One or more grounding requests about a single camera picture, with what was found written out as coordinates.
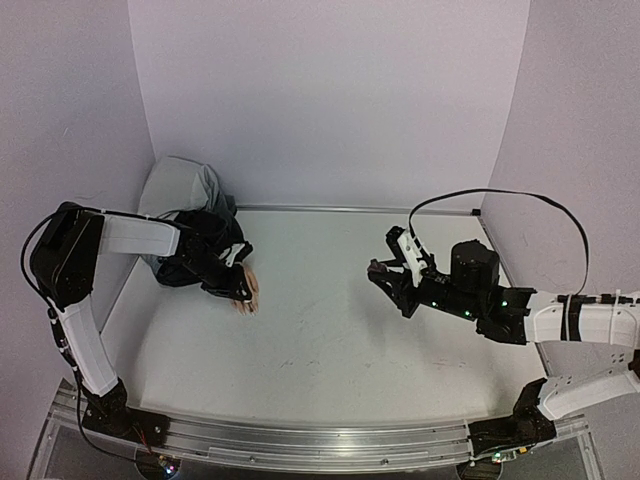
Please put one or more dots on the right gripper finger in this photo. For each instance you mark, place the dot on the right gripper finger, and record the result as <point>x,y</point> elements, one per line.
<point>393,265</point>
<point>392,285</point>

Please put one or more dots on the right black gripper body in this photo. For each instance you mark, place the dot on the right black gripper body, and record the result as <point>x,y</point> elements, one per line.
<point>409,288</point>

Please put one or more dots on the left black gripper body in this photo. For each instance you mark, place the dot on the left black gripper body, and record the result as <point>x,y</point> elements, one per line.
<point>215,278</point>

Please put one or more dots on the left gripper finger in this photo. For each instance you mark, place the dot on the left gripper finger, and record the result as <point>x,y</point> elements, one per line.
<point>242,294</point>
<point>240,278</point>

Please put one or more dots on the purple nail polish bottle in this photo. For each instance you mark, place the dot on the purple nail polish bottle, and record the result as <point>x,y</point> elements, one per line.
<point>376,268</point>

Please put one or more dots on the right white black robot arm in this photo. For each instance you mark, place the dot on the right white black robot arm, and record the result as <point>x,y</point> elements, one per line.
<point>507,315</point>

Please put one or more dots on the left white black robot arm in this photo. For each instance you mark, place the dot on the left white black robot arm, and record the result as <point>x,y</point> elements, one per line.
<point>59,261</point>

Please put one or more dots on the mannequin hand with long nails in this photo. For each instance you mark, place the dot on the mannequin hand with long nails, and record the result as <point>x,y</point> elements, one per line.
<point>251,307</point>

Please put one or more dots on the black jacket sleeve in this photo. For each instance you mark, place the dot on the black jacket sleeve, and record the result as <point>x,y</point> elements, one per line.
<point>200,232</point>

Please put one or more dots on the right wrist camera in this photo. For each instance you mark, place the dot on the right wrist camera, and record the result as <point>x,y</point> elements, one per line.
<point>406,247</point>

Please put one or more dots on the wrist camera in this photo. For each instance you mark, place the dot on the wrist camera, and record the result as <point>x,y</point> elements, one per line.
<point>236,253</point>
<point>406,247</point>

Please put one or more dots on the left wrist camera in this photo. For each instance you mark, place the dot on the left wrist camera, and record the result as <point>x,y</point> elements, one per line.
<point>236,253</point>

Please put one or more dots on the aluminium back rail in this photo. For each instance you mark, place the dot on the aluminium back rail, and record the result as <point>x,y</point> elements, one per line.
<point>355,209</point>

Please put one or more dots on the aluminium rail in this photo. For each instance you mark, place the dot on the aluminium rail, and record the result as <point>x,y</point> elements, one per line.
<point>355,209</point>
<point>310,449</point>

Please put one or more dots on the aluminium front rail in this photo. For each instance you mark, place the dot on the aluminium front rail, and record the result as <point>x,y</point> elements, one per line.
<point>310,449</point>

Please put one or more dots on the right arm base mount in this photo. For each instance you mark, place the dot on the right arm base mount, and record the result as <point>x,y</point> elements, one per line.
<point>526,426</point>

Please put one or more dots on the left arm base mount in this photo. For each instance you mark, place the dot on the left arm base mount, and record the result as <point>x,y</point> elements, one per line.
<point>111,415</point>

